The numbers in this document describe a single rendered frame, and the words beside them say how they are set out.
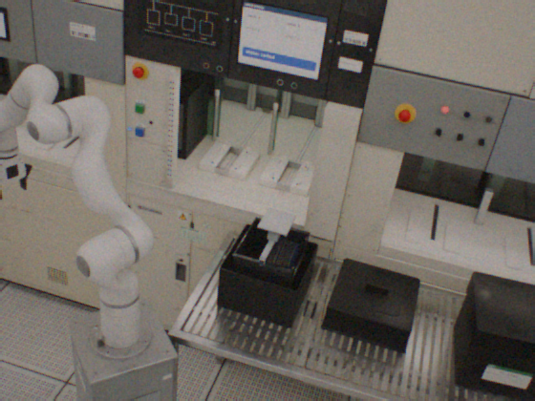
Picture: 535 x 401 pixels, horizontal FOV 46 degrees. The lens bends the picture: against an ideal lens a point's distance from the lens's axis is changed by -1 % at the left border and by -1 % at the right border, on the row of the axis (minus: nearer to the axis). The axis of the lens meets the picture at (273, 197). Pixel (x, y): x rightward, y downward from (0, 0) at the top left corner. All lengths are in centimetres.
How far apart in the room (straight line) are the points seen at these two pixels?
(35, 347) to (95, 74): 134
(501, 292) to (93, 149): 133
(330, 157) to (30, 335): 173
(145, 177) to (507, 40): 144
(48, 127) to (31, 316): 171
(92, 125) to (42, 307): 169
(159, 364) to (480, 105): 130
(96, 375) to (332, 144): 106
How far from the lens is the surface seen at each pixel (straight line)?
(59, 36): 250
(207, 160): 271
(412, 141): 218
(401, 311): 219
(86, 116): 178
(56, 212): 294
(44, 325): 326
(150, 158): 254
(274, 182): 261
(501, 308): 210
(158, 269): 285
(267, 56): 217
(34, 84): 184
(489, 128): 215
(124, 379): 206
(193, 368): 302
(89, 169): 178
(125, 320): 198
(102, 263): 178
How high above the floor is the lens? 230
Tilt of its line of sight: 34 degrees down
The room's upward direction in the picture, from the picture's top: 8 degrees clockwise
